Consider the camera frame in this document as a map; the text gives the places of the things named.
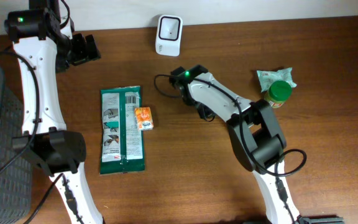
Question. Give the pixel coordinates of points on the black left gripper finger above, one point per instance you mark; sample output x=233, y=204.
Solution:
x=79, y=51
x=92, y=49

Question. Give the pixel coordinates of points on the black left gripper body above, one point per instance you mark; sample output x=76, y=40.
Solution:
x=84, y=50

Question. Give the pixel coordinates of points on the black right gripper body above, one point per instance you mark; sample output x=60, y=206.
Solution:
x=202, y=111

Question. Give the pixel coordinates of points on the small orange box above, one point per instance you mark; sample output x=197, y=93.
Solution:
x=143, y=116

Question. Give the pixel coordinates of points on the green lidded jar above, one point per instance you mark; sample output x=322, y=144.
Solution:
x=278, y=93

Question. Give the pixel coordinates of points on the mint green wipes packet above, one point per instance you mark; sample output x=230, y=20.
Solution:
x=267, y=78

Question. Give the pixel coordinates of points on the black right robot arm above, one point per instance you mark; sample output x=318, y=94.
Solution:
x=256, y=137

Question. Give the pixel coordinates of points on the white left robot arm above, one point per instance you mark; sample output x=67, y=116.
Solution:
x=45, y=45

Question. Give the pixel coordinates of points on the white barcode scanner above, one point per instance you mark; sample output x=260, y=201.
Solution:
x=168, y=36

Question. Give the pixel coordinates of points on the grey plastic basket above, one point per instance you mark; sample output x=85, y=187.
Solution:
x=16, y=180

